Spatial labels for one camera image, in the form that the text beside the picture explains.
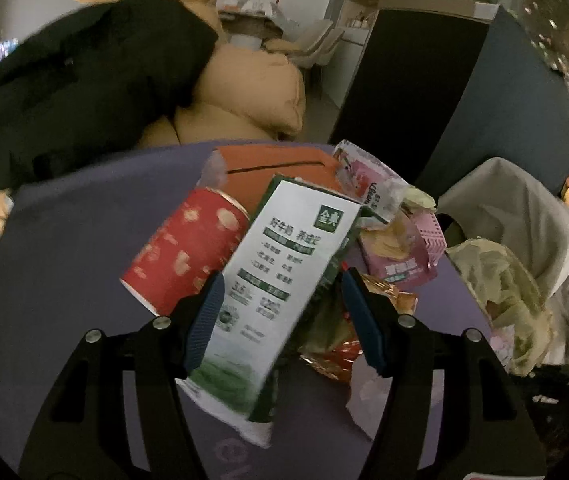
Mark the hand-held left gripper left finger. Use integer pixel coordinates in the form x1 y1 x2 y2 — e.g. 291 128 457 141
18 271 226 480

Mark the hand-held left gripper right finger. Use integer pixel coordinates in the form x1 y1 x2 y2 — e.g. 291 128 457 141
340 267 547 480

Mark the pink yellow chip packet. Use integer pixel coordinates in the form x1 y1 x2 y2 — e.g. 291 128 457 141
358 209 440 292

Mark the white green milk carton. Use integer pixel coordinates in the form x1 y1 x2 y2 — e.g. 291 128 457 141
177 172 390 448

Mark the pink white cartoon snack packet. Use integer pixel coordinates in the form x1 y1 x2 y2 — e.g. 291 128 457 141
331 140 437 225

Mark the translucent plastic bag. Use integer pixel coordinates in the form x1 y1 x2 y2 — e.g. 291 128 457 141
445 237 556 377

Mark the orange carton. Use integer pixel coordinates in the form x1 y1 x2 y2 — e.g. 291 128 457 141
199 145 345 211

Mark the green snack wrapper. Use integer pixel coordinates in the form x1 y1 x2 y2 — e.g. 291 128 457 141
297 290 357 356

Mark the gold orange foil wrapper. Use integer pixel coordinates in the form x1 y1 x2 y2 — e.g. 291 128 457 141
299 280 418 386

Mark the red drink can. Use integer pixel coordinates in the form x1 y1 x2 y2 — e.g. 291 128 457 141
119 186 251 317

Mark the white plastic wrapper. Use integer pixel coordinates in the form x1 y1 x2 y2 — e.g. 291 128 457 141
345 355 445 442

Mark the grey blanket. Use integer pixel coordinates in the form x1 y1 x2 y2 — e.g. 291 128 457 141
437 157 569 367

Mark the dark cabinet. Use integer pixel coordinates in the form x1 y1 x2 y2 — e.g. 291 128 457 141
327 2 569 196

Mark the black jacket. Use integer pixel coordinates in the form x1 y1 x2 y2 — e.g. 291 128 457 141
0 0 220 195

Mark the beige dining chair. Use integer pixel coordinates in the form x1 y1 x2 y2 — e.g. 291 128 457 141
264 19 346 69

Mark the dining table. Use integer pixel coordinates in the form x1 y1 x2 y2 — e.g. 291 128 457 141
217 2 306 45

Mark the wooden shelf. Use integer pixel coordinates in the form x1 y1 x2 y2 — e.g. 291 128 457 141
338 0 391 47

